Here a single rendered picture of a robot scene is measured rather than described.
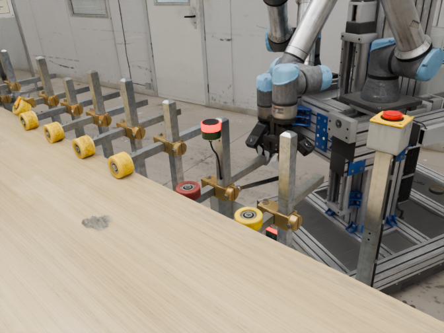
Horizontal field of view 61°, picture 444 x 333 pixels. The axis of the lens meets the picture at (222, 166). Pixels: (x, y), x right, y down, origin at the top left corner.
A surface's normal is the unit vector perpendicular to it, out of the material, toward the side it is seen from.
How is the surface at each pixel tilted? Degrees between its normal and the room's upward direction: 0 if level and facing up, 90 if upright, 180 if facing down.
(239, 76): 90
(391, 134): 90
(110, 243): 0
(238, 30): 90
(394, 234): 0
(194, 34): 90
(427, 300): 0
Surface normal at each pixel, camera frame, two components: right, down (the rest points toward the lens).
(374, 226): -0.67, 0.37
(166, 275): -0.04, -0.89
